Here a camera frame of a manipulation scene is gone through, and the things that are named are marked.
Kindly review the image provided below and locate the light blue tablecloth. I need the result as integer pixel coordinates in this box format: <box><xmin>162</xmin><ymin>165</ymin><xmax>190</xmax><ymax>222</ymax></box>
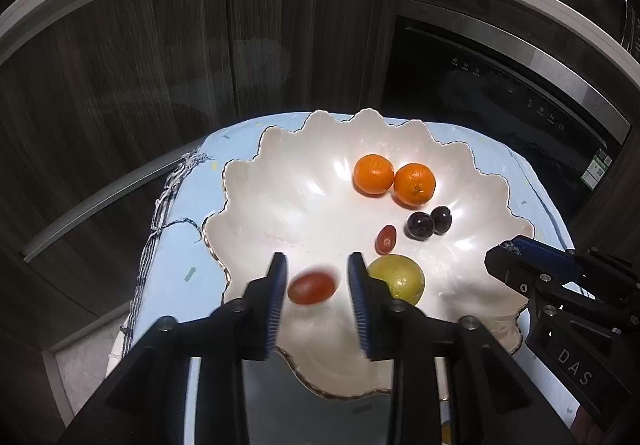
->
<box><xmin>107</xmin><ymin>111</ymin><xmax>576</xmax><ymax>445</ymax></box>

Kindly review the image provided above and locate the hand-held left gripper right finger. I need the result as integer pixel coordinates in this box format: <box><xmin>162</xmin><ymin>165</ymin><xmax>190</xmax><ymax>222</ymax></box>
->
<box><xmin>347</xmin><ymin>252</ymin><xmax>581</xmax><ymax>445</ymax></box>

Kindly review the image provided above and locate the red cherry tomato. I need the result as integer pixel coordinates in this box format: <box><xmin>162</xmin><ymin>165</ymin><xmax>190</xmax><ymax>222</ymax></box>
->
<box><xmin>287</xmin><ymin>271</ymin><xmax>337</xmax><ymax>306</ymax></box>
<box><xmin>376</xmin><ymin>224</ymin><xmax>398</xmax><ymax>256</ymax></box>

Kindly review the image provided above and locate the white scalloped plate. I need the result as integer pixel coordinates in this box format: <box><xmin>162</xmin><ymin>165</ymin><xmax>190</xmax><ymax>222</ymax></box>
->
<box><xmin>201</xmin><ymin>108</ymin><xmax>536</xmax><ymax>398</ymax></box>

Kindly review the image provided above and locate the yellow-green round fruit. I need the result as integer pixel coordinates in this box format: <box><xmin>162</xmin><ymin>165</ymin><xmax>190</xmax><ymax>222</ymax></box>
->
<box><xmin>367</xmin><ymin>254</ymin><xmax>426</xmax><ymax>306</ymax></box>

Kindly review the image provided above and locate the green white sticker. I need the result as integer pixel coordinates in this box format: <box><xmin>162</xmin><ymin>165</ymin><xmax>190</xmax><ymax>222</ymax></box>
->
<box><xmin>582</xmin><ymin>149</ymin><xmax>614</xmax><ymax>191</ymax></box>

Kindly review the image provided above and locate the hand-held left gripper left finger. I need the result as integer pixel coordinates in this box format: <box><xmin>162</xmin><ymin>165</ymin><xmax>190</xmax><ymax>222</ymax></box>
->
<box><xmin>57</xmin><ymin>252</ymin><xmax>289</xmax><ymax>445</ymax></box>

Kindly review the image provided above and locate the orange tangerine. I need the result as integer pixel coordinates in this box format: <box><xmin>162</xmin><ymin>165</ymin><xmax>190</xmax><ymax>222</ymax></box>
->
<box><xmin>393</xmin><ymin>162</ymin><xmax>437</xmax><ymax>207</ymax></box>
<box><xmin>353</xmin><ymin>154</ymin><xmax>396</xmax><ymax>197</ymax></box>

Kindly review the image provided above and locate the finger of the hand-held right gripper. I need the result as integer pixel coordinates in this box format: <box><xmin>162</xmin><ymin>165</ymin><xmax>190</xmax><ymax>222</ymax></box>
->
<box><xmin>484</xmin><ymin>235</ymin><xmax>576</xmax><ymax>293</ymax></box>
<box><xmin>575</xmin><ymin>250</ymin><xmax>640</xmax><ymax>306</ymax></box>

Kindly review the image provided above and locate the dark purple grape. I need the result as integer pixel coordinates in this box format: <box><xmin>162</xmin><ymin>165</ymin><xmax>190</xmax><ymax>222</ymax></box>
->
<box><xmin>405</xmin><ymin>212</ymin><xmax>436</xmax><ymax>241</ymax></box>
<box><xmin>431</xmin><ymin>206</ymin><xmax>453</xmax><ymax>236</ymax></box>

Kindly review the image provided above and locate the dark wood cabinet door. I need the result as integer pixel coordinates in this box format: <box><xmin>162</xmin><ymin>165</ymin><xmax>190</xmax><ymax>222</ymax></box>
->
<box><xmin>0</xmin><ymin>0</ymin><xmax>236</xmax><ymax>256</ymax></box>
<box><xmin>227</xmin><ymin>0</ymin><xmax>396</xmax><ymax>123</ymax></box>

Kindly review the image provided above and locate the dark wood cabinet drawer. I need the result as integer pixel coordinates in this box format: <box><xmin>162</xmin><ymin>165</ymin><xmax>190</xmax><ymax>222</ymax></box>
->
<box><xmin>0</xmin><ymin>145</ymin><xmax>206</xmax><ymax>356</ymax></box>

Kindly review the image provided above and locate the black built-in dishwasher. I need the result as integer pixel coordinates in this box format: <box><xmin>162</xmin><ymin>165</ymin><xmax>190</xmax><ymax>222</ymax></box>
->
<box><xmin>385</xmin><ymin>0</ymin><xmax>632</xmax><ymax>221</ymax></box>

